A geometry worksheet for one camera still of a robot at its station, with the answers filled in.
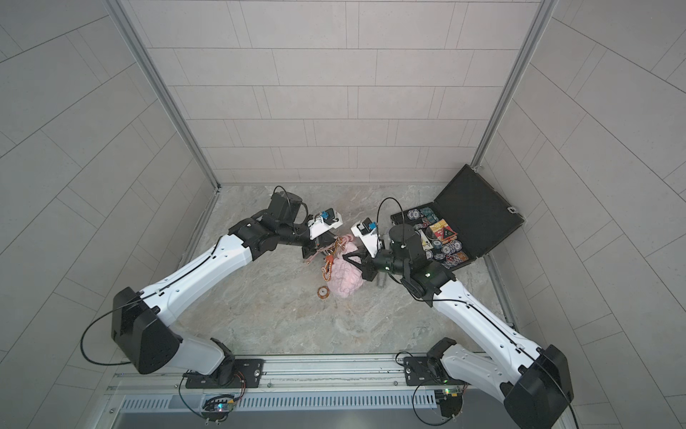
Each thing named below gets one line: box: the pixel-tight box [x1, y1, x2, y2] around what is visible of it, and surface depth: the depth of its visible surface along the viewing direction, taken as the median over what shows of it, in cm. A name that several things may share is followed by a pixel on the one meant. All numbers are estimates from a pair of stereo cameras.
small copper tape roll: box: [317, 286, 331, 300], surface depth 87 cm
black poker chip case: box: [390, 164, 526, 270], surface depth 97 cm
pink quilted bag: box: [326, 234, 364, 299], surface depth 68 cm
